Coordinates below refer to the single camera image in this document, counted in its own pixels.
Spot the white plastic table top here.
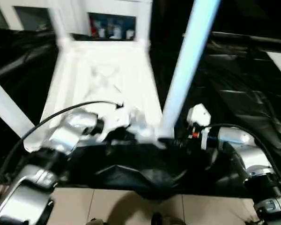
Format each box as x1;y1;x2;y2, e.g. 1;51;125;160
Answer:
23;38;176;152

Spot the black work mat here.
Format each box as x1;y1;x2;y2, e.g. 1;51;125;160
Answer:
0;28;281;201

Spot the black right robot foot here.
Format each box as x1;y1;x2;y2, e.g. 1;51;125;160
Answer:
152;212;185;225

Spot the white patterned cup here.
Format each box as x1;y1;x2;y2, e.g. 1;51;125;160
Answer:
112;24;122;38

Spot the white sideboard cabinet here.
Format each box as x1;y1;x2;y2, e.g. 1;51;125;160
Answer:
0;0;153;40

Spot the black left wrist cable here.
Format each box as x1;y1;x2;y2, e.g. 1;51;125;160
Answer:
0;100;125;211

